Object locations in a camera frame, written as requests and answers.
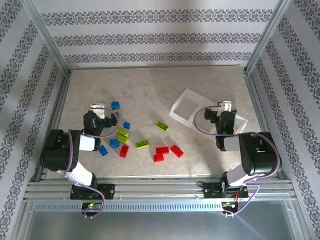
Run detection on white three-compartment container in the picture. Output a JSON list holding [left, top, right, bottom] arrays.
[[169, 87, 249, 137]]

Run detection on left controller board with LED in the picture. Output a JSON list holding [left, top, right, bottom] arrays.
[[81, 201, 103, 211]]

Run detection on aluminium mounting rails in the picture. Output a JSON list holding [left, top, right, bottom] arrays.
[[23, 176, 294, 202]]

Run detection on slotted metal strip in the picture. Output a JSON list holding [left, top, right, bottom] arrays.
[[34, 202, 226, 213]]

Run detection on shiny metal sheet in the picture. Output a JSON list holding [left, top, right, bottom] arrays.
[[14, 199, 310, 240]]

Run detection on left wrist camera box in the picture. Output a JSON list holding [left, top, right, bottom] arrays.
[[89, 101, 106, 120]]

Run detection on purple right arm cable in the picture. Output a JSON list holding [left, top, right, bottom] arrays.
[[194, 104, 283, 218]]

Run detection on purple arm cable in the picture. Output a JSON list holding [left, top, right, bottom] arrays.
[[64, 107, 120, 220], [194, 104, 283, 218]]

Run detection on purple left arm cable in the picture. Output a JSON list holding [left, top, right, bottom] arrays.
[[64, 107, 120, 220]]

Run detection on aluminium side rail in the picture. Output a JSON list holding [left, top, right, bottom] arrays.
[[243, 71, 286, 181], [34, 71, 73, 182]]

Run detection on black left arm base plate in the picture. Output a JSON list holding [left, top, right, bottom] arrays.
[[69, 183, 116, 200]]

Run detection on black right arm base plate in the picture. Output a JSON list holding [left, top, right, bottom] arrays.
[[203, 183, 250, 200]]

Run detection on aluminium frame post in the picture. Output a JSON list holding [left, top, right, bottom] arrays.
[[244, 0, 294, 75], [21, 0, 72, 75]]

